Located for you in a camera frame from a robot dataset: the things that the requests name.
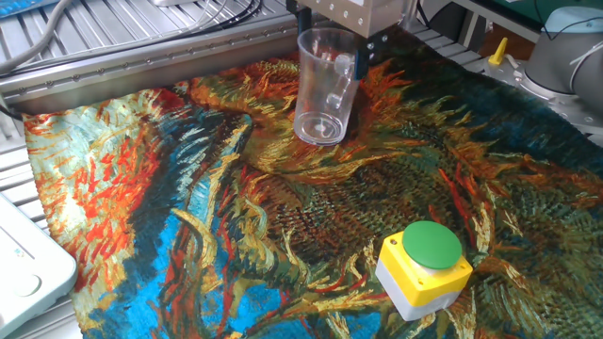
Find silver Schunk gripper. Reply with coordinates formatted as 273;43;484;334
285;0;407;80

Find clear plastic cup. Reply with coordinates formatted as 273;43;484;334
292;26;363;147

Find sunflower painting cloth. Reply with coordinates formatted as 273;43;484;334
22;25;603;339

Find yellow plastic clip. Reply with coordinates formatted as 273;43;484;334
487;37;510;67

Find yellow box green push button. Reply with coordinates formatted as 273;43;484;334
374;219;474;323

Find blue flat object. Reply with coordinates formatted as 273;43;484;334
0;0;61;19

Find white plastic device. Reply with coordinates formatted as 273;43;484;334
0;192;79;339

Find thin black cables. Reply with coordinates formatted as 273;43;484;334
140;0;266;46

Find aluminium table rail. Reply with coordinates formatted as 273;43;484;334
0;11;302;117

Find thick grey cable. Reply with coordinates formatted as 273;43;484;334
0;0;73;76

